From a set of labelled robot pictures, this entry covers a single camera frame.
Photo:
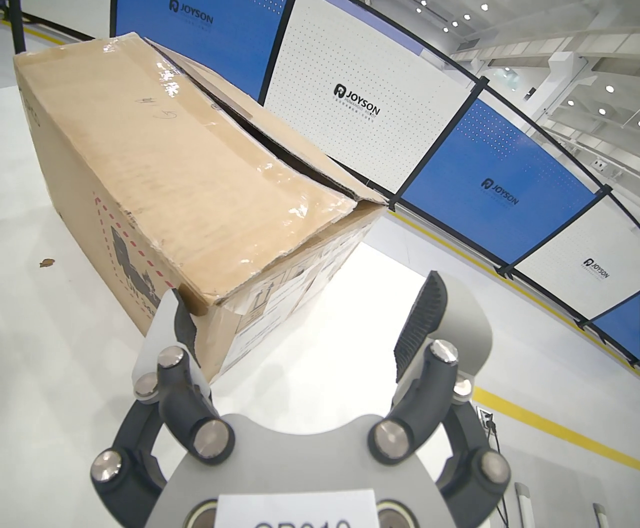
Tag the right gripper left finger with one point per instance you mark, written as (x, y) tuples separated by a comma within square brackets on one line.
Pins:
[(177, 395)]

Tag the small brown scrap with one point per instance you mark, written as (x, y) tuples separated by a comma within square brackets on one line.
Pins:
[(46, 262)]

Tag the blue and white partition panels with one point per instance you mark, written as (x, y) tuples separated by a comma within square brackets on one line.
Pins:
[(450, 165)]

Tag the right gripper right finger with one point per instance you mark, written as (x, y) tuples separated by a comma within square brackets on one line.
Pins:
[(435, 380)]

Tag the large brown cardboard carton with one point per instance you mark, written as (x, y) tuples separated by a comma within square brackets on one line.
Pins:
[(175, 185)]

